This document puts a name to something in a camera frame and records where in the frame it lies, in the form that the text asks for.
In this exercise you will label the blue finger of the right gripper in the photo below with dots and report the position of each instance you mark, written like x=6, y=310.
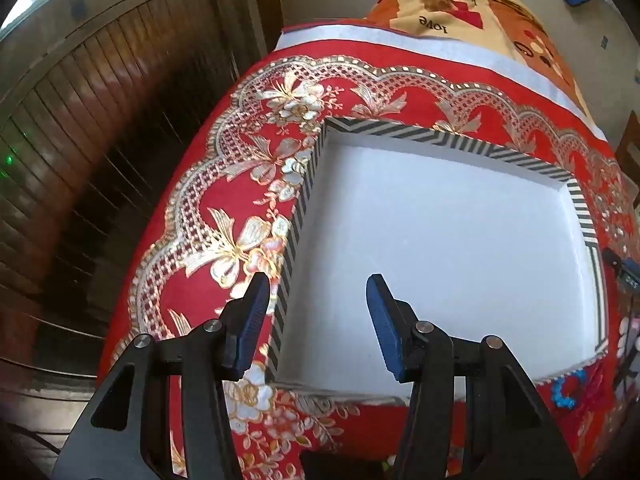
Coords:
x=626, y=270

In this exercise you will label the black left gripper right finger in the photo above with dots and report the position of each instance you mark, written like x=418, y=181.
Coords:
x=509, y=431

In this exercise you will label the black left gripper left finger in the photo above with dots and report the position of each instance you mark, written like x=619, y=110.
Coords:
x=123, y=432

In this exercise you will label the striped white tray box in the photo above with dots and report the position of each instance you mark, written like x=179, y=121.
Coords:
x=478, y=238

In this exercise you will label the red floral tablecloth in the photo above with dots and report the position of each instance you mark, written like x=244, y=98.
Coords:
x=227, y=211

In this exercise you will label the cartoon love blanket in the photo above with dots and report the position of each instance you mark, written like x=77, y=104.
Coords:
x=506, y=27

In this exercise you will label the brown wooden door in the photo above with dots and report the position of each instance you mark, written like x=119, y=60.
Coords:
x=99, y=101

